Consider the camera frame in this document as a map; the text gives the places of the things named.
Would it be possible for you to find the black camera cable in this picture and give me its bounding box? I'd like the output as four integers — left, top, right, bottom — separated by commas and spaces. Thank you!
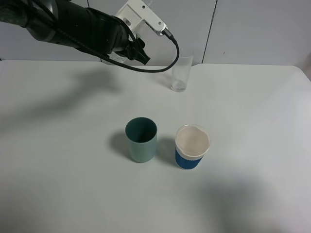
29, 0, 180, 73

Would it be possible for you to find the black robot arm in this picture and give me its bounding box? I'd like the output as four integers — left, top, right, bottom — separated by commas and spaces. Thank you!
0, 0, 150, 65

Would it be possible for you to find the tall clear drinking glass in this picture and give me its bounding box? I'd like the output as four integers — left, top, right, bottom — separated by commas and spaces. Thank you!
171, 50, 194, 92

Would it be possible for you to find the clear plastic bottle green label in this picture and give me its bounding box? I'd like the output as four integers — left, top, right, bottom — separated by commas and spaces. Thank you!
110, 1, 150, 63

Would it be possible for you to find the blue white paper cup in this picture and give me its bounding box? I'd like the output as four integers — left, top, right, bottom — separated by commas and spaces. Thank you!
175, 124, 211, 169

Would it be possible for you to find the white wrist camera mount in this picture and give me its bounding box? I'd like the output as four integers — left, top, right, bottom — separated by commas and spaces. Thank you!
115, 0, 167, 36

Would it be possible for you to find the green plastic cup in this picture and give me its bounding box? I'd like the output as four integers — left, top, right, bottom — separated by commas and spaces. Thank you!
125, 117, 157, 163

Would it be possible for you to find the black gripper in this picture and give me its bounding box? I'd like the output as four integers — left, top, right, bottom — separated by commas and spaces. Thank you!
80, 8, 150, 65

